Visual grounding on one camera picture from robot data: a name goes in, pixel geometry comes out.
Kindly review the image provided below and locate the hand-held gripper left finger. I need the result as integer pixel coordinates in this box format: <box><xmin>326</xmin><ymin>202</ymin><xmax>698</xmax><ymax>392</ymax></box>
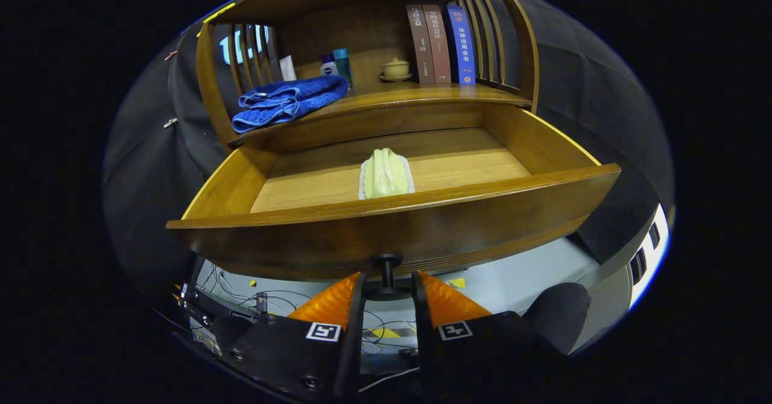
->
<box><xmin>180</xmin><ymin>271</ymin><xmax>367</xmax><ymax>402</ymax></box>

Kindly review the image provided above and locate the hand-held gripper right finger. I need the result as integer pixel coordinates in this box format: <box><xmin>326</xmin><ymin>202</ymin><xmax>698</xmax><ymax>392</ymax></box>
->
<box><xmin>412</xmin><ymin>270</ymin><xmax>571</xmax><ymax>402</ymax></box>

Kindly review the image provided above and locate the wooden drawer with black knob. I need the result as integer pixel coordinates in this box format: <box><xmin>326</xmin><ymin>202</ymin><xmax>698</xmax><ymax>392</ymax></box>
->
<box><xmin>166</xmin><ymin>104</ymin><xmax>622</xmax><ymax>301</ymax></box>

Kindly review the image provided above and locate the light green scrub brush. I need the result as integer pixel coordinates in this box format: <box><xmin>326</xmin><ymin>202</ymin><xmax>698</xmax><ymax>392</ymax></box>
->
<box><xmin>359</xmin><ymin>148</ymin><xmax>416</xmax><ymax>200</ymax></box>

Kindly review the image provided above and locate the wooden countertop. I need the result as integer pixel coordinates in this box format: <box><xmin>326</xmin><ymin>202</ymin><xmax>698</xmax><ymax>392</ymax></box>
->
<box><xmin>232</xmin><ymin>80</ymin><xmax>533</xmax><ymax>147</ymax></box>

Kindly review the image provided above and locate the person's dark trouser leg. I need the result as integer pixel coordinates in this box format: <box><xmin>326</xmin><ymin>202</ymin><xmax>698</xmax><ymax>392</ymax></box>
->
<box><xmin>524</xmin><ymin>282</ymin><xmax>592</xmax><ymax>356</ymax></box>

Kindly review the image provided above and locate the blue towel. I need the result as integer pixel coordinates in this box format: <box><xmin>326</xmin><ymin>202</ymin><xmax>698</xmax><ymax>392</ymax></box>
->
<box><xmin>231</xmin><ymin>75</ymin><xmax>349</xmax><ymax>134</ymax></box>

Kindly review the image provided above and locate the white slotted appliance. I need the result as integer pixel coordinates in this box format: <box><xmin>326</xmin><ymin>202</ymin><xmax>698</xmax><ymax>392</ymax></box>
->
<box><xmin>626</xmin><ymin>204</ymin><xmax>671</xmax><ymax>312</ymax></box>

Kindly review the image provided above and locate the black backdrop cloth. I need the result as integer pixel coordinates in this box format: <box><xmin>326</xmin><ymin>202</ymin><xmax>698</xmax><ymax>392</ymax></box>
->
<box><xmin>101</xmin><ymin>0</ymin><xmax>675</xmax><ymax>308</ymax></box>

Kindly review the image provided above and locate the beige lidded teacup with saucer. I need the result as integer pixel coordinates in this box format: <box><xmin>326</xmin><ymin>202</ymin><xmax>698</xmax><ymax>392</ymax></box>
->
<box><xmin>379</xmin><ymin>57</ymin><xmax>413</xmax><ymax>83</ymax></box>

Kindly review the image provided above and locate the teal bottle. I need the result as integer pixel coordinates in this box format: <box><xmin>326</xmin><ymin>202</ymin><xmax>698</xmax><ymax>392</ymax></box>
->
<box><xmin>333</xmin><ymin>48</ymin><xmax>354</xmax><ymax>89</ymax></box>

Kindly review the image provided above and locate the dark brown book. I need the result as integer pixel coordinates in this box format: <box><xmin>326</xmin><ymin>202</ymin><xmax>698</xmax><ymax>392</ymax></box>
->
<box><xmin>406</xmin><ymin>4</ymin><xmax>436</xmax><ymax>85</ymax></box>

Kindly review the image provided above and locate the reddish brown book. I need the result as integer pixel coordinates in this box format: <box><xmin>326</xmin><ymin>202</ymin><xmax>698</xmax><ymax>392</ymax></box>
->
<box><xmin>422</xmin><ymin>4</ymin><xmax>452</xmax><ymax>84</ymax></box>

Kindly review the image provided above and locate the blue book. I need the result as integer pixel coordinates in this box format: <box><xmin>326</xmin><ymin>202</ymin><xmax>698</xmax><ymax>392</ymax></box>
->
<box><xmin>445</xmin><ymin>5</ymin><xmax>476</xmax><ymax>86</ymax></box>

